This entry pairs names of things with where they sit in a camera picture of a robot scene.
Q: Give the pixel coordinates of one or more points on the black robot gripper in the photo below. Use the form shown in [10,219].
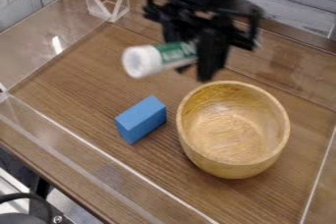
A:
[225,22]

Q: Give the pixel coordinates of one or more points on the green and white marker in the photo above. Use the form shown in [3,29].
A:
[146,60]

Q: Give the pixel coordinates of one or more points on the brown wooden bowl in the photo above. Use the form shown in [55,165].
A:
[234,128]

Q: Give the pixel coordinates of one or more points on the blue rectangular block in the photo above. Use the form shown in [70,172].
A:
[142,119]

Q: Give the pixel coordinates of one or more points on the clear acrylic corner bracket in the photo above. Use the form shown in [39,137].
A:
[109,10]

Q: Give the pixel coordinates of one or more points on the black metal table frame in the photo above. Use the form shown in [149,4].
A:
[41,208]

